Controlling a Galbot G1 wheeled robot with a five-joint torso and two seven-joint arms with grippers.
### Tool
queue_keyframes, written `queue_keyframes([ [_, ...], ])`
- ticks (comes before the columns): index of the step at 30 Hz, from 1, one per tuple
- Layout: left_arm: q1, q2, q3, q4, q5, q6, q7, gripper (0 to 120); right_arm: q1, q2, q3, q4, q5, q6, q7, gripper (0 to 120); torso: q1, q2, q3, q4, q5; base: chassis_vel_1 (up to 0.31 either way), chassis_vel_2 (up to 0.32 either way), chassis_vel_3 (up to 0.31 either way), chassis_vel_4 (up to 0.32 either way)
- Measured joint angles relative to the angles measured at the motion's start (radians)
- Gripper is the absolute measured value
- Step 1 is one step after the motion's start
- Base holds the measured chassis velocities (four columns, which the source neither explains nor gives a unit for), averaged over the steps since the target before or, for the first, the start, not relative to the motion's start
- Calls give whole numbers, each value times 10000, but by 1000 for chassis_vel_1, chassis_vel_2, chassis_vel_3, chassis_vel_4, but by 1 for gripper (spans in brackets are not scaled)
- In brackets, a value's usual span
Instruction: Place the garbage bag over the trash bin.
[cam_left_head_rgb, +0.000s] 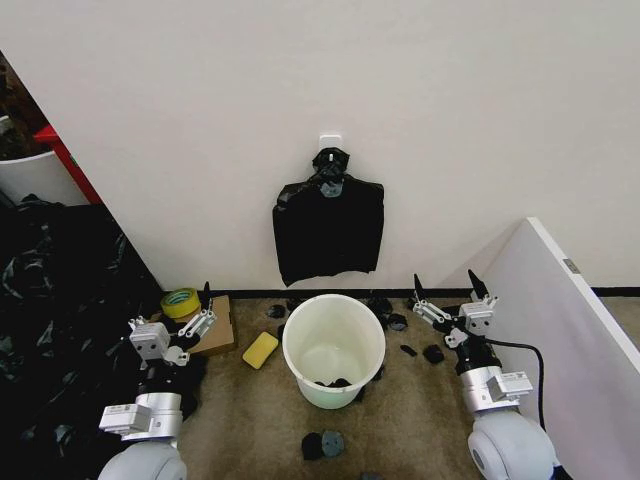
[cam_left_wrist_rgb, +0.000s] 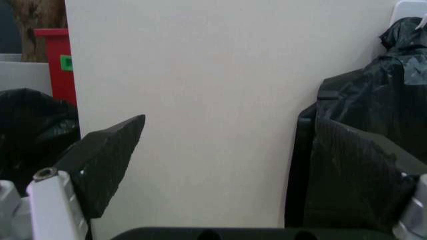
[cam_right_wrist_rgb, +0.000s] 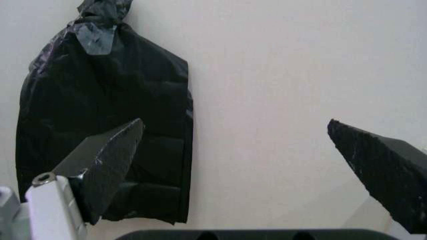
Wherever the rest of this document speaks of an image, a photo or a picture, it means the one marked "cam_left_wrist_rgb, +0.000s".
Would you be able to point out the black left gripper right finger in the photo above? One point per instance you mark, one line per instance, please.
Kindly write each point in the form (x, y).
(350, 180)

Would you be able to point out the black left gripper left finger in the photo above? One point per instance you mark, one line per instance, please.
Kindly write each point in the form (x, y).
(103, 160)

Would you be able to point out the black trash bin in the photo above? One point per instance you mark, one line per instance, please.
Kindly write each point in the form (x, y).
(298, 160)

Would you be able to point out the crumpled black plastic bag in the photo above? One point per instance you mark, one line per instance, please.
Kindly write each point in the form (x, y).
(33, 125)

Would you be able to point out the black garbage bag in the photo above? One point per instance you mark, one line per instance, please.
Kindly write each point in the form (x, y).
(373, 100)

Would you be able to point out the red plastic bin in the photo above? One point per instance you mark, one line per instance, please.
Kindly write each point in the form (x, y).
(61, 85)

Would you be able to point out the green label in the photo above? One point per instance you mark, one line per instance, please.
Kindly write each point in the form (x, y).
(66, 63)

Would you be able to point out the grey box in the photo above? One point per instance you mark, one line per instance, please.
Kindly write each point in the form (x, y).
(23, 75)

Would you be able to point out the white upright panel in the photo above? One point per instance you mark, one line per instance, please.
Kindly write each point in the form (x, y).
(213, 100)

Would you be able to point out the brown tree trunk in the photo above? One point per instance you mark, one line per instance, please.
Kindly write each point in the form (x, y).
(36, 17)

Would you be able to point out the white plastic holder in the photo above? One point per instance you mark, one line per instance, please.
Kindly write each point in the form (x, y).
(408, 10)

